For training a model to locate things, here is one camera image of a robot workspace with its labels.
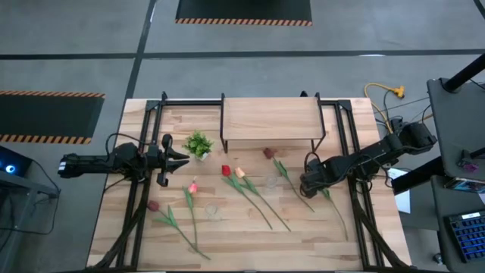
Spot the pink artificial tulip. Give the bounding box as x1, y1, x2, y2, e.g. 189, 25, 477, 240
182, 176, 201, 252

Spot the peach artificial tulip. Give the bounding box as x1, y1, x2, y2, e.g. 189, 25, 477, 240
234, 166, 292, 233

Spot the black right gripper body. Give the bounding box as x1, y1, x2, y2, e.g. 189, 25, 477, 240
299, 158, 335, 199

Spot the black diagonal desk bar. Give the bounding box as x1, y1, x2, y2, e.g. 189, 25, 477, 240
390, 155, 448, 195

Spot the dark grey desk top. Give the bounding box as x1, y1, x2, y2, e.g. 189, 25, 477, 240
430, 176, 485, 273

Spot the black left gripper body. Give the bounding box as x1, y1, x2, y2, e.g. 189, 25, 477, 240
145, 133, 174, 188

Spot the white paper sheet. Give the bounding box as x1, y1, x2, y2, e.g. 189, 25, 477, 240
386, 168, 412, 214

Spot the smartphone with colourful screen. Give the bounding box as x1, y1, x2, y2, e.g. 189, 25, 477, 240
445, 177, 485, 194

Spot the bright red artificial tulip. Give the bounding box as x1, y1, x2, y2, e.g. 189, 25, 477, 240
221, 165, 274, 231

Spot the maroon artificial tulip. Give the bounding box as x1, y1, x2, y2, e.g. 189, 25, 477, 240
263, 147, 316, 213

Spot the yellow extension cable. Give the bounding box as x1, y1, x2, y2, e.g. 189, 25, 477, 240
363, 82, 406, 134

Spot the black hazard-striped floor mat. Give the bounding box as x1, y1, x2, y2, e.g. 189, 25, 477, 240
0, 89, 106, 146
174, 0, 314, 27

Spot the black pole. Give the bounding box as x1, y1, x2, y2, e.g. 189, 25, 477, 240
443, 52, 485, 94

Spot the clear glass vase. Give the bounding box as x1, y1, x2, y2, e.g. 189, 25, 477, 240
264, 172, 280, 190
204, 202, 224, 222

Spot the wooden shelf with black legs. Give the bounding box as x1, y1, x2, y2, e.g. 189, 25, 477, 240
219, 92, 327, 154

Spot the small purple and black object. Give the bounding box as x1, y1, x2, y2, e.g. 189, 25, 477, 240
456, 149, 480, 174

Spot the black keyboard with blue keys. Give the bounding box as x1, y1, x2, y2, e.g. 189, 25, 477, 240
443, 210, 485, 263

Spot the black computer with blue light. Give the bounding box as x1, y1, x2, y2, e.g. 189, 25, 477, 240
0, 146, 33, 178

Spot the dark red artificial tulip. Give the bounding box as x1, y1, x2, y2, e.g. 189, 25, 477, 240
146, 199, 211, 262

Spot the black aluminium table frame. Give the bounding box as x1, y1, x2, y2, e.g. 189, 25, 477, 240
86, 90, 414, 272

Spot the green potted plant white pot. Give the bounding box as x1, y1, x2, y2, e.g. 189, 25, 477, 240
182, 130, 215, 162

